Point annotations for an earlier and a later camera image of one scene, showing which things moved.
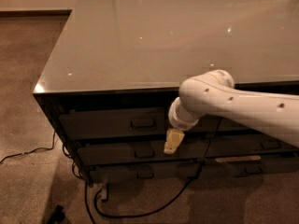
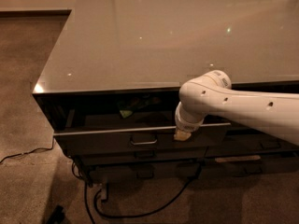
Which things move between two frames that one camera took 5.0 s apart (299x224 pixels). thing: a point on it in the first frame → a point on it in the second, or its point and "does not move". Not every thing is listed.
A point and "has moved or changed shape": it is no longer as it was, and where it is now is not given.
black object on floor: x=59 y=217 does not move
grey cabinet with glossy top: x=120 y=58 does not move
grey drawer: x=126 y=123 has moved or changed shape
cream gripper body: x=179 y=121 → x=187 y=126
